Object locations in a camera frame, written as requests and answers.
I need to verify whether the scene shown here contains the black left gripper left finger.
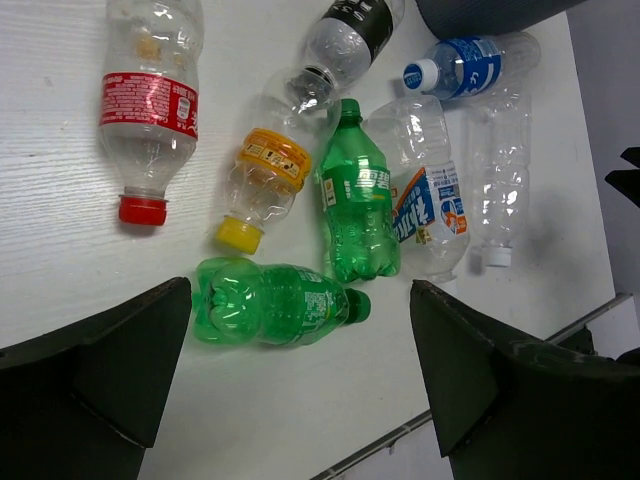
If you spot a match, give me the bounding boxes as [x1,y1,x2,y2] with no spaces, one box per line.
[1,277,192,479]

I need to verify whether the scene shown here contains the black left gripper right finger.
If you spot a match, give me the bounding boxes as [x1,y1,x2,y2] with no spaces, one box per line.
[410,280,639,479]

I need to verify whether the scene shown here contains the clear bottle blue orange label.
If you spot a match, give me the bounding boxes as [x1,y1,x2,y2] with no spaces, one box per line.
[364,96,470,294]

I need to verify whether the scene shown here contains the clear unlabelled bottle white cap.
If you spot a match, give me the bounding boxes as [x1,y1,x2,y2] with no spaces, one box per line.
[467,94,532,268]

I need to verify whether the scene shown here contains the clear bottle red label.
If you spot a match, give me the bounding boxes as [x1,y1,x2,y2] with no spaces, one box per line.
[99,1,204,227]

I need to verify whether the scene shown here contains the clear bottle yellow label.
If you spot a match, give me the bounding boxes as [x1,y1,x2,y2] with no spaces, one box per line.
[215,128,312,255]

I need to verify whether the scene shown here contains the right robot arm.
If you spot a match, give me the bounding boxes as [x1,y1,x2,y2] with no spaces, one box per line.
[605,146,640,207]

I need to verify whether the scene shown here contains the green bottle lying sideways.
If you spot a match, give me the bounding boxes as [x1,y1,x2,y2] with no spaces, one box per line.
[192,257,371,347]

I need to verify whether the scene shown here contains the green Sprite bottle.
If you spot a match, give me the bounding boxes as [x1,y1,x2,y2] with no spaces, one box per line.
[319,98,401,283]

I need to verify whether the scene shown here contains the clear bottle black label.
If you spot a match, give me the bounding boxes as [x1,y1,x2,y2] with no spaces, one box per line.
[273,0,405,114]

